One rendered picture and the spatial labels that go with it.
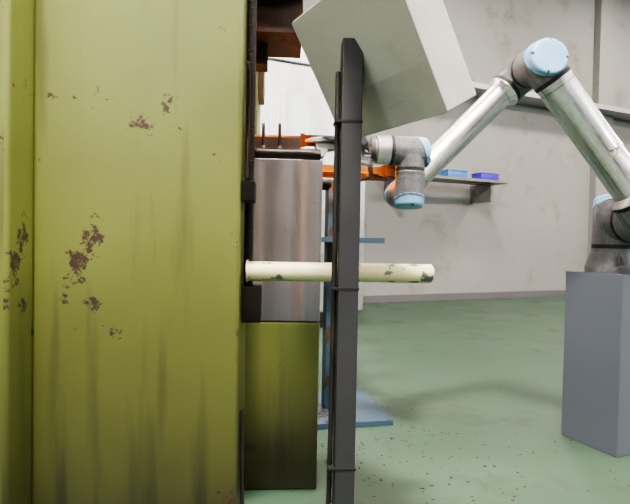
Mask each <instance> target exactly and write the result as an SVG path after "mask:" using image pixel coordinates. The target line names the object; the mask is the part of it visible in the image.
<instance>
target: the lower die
mask: <svg viewBox="0 0 630 504"><path fill-rule="evenodd" d="M254 138H255V139H254V140H255V141H254V142H255V143H254V144H255V145H254V146H255V147H258V148H261V145H262V136H255V137H254ZM277 146H278V137H265V148H277ZM281 148H292V149H301V138H296V137H281Z"/></svg>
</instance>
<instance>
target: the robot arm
mask: <svg viewBox="0 0 630 504"><path fill-rule="evenodd" d="M568 56H569V54H568V50H567V48H566V47H565V45H564V44H563V43H562V42H560V41H558V40H556V39H553V38H544V39H541V40H538V41H537V42H535V43H533V44H531V45H530V46H529V47H528V48H527V49H526V50H524V51H523V52H522V53H521V54H519V55H518V56H517V57H515V58H514V59H513V60H512V61H511V62H510V63H509V64H507V65H506V66H505V67H504V68H503V69H502V70H501V71H500V72H499V73H498V74H497V75H496V76H495V77H494V78H493V79H492V80H491V81H490V88H489V89H488V90H487V91H486V92H485V93H484V94H483V95H482V96H481V97H480V98H479V99H478V100H477V101H476V102H475V103H474V104H473V105H472V106H471V107H470V108H469V109H468V110H466V111H465V112H464V113H463V114H462V115H461V116H460V117H459V118H458V119H457V120H456V121H455V122H454V123H453V124H452V125H451V126H450V127H449V128H448V129H447V130H446V131H445V132H444V133H443V134H442V135H441V136H440V137H439V138H438V139H437V140H436V141H435V142H434V143H433V144H432V145H430V142H429V140H428V139H427V138H424V137H418V136H415V137H411V136H391V135H376V137H375V138H370V141H368V139H367V138H366V136H365V137H362V150H361V166H367V167H372V166H373V165H374V164H376V165H394V166H396V167H395V169H396V170H395V180H394V181H393V182H391V183H390V184H389V185H388V186H387V187H386V190H385V194H384V195H385V200H386V202H387V203H388V204H389V205H390V206H392V207H395V208H397V209H403V210H414V209H420V208H422V207H423V204H424V200H425V198H424V187H426V186H427V185H428V184H429V183H430V182H431V181H432V180H433V179H434V178H435V177H436V176H437V175H438V174H439V173H440V172H441V171H442V170H443V169H444V168H445V167H446V166H447V165H448V164H449V163H450V162H451V161H452V160H453V159H454V158H455V157H456V156H457V155H458V154H459V153H460V152H461V151H462V150H463V149H464V148H465V147H466V146H467V145H468V144H469V143H470V142H471V141H472V140H473V139H474V138H475V137H476V136H477V135H478V134H479V133H480V132H481V131H482V130H483V129H484V128H485V127H486V126H487V125H488V124H489V123H491V122H492V121H493V120H494V119H495V118H496V117H497V116H498V115H499V114H500V113H501V112H502V111H503V110H504V109H505V108H506V107H507V106H508V105H515V104H516V103H517V102H518V101H519V100H520V99H521V98H523V97H524V96H525V95H526V94H527V93H528V92H529V91H531V90H532V89H533V90H534V91H535V92H536V94H537V95H539V96H540V98H541V99H542V100H543V102H544V103H545V105H546V106H547V107H548V109H549V110H550V112H551V113H552V114H553V116H554V117H555V119H556V120H557V121H558V123H559V124H560V126H561V127H562V128H563V130H564V131H565V133H566V134H567V135H568V137H569V138H570V140H571V141H572V142H573V144H574V145H575V147H576V148H577V149H578V151H579V152H580V154H581V155H582V156H583V158H584V159H585V161H586V162H587V163H588V165H589V166H590V168H591V169H592V170H593V172H594V173H595V175H596V176H597V177H598V179H599V180H600V182H601V183H602V184H603V186H604V187H605V189H606V190H607V191H608V193H609V194H605V195H601V196H598V197H596V198H595V199H594V201H593V207H592V237H591V252H590V254H589V256H588V259H587V261H586V264H585V266H584V272H591V273H606V274H630V153H629V152H628V150H627V149H626V148H625V146H624V145H623V143H622V142H621V141H620V139H619V138H618V136H617V135H616V133H615V132H614V131H613V129H612V128H611V126H610V125H609V124H608V122H607V121H606V119H605V118H604V116H603V115H602V114H601V112H600V111H599V109H598V108H597V107H596V105H595V104H594V102H593V101H592V100H591V98H590V97H589V95H588V94H587V92H586V91H585V90H584V88H583V87H582V85H581V84H580V83H579V81H578V80H577V78H576V77H575V75H574V74H573V73H572V69H571V68H570V67H569V65H568V64H567V63H568V60H569V59H568ZM305 142H309V143H315V146H316V147H314V148H315V149H320V150H321V159H323V158H324V156H325V154H326V153H327V152H333V151H334V136H318V137H311V138H309V139H306V140H305ZM330 143H333V144H330ZM368 143H369V144H368ZM365 150H367V151H368V152H366V151H365Z"/></svg>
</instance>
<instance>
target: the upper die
mask: <svg viewBox="0 0 630 504"><path fill-rule="evenodd" d="M302 14H303V0H257V30H256V31H257V32H256V33H257V34H256V35H257V36H256V37H257V38H256V39H257V40H256V44H268V57H281V58H300V56H301V44H300V41H299V39H298V37H297V35H296V32H295V30H294V28H293V26H292V22H293V21H295V20H296V19H297V18H298V17H300V16H301V15H302Z"/></svg>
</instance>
